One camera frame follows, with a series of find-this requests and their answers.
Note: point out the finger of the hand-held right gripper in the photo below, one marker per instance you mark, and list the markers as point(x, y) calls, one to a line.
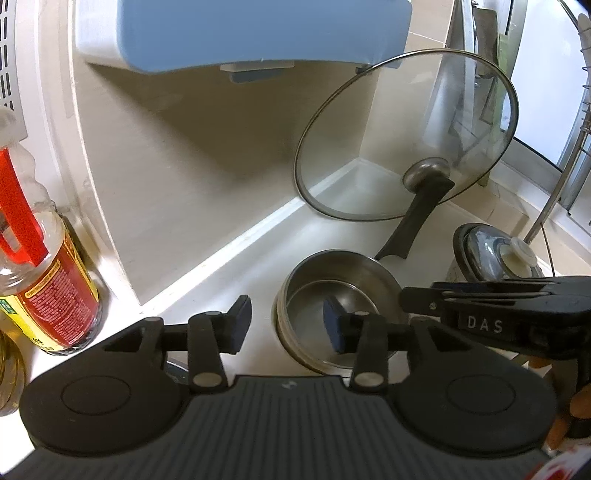
point(429, 300)

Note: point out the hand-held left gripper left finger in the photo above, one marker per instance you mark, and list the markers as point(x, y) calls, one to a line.
point(240, 325)

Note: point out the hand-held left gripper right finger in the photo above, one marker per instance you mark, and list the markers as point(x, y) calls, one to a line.
point(333, 327)

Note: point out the stainless steel pot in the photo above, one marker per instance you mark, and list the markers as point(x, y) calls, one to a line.
point(304, 295)

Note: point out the person's right hand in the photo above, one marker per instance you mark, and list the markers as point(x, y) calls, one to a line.
point(585, 406)

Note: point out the leaning steel tray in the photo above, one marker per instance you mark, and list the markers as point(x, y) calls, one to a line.
point(459, 27)

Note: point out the white and blue water dispenser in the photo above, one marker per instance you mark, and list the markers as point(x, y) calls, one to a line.
point(240, 32)

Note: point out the white perforated panel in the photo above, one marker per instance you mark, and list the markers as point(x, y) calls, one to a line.
point(14, 60)

